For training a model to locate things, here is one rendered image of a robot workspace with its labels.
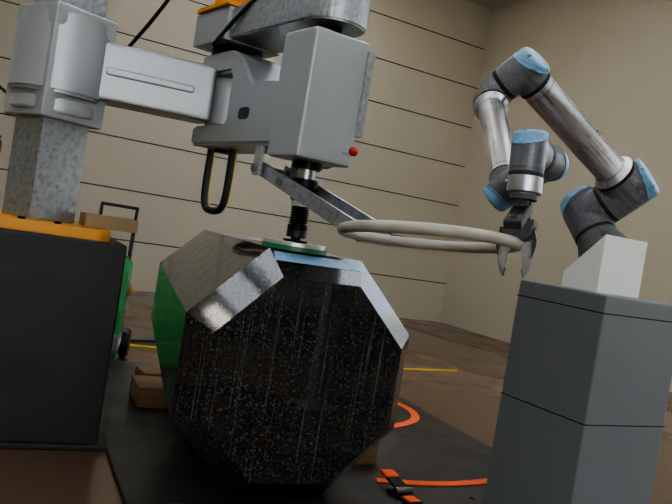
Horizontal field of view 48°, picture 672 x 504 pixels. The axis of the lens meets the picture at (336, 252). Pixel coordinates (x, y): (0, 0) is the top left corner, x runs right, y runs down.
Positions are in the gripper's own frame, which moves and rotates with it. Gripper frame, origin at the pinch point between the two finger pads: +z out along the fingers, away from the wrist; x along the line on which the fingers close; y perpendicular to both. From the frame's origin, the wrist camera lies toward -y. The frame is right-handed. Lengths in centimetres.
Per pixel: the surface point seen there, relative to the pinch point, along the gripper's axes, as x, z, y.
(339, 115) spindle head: 67, -46, 27
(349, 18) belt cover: 65, -76, 21
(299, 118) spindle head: 76, -42, 17
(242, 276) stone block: 87, 10, 13
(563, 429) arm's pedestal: -9, 47, 70
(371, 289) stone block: 55, 9, 46
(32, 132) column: 180, -32, 8
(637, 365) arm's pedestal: -29, 23, 81
